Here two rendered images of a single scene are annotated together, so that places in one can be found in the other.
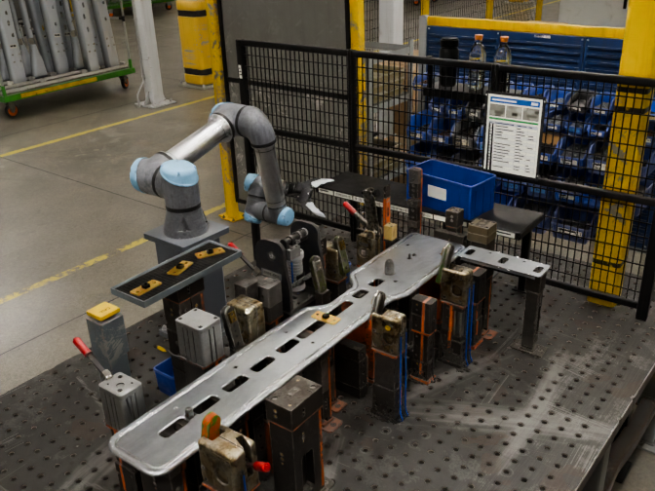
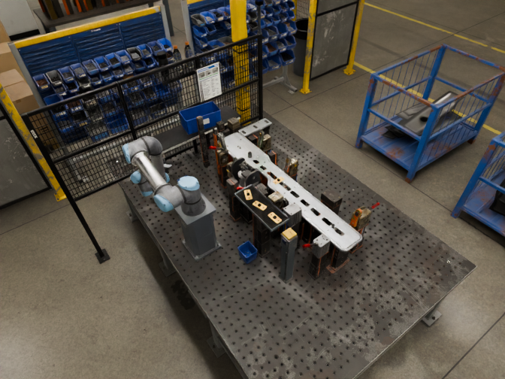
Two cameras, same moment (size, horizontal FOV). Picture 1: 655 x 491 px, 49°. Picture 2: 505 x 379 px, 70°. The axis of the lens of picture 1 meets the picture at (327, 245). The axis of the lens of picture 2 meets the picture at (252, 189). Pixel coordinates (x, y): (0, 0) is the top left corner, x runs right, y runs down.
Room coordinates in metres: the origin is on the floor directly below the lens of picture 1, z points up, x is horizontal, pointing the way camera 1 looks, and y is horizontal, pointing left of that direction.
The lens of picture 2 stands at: (1.40, 1.84, 2.79)
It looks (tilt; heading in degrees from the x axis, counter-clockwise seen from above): 45 degrees down; 287
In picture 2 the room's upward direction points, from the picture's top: 2 degrees counter-clockwise
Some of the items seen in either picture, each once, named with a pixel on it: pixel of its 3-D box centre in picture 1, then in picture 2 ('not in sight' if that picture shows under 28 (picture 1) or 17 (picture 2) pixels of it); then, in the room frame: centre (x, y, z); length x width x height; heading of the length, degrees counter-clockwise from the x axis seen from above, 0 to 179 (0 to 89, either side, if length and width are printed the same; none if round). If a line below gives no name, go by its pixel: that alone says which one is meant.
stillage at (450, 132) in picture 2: not in sight; (426, 110); (0.50, -2.01, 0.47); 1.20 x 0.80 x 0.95; 50
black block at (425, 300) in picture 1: (424, 339); (272, 167); (1.87, -0.29, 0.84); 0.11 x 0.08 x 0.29; 52
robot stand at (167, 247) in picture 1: (193, 282); (198, 227); (2.21, 0.47, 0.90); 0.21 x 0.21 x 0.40; 51
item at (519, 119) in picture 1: (513, 134); (209, 82); (2.51, -0.69, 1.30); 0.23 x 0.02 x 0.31; 52
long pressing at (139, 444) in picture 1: (324, 322); (281, 182); (1.74, 0.02, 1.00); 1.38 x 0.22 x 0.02; 142
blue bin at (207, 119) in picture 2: (449, 188); (201, 117); (2.53, -0.47, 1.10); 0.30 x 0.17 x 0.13; 44
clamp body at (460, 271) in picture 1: (455, 317); (265, 154); (1.96, -0.40, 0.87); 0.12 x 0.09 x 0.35; 52
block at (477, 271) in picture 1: (468, 306); (254, 150); (2.07, -0.47, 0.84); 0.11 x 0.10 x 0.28; 52
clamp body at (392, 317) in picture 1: (388, 364); (290, 178); (1.70, -0.16, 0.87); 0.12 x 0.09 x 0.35; 52
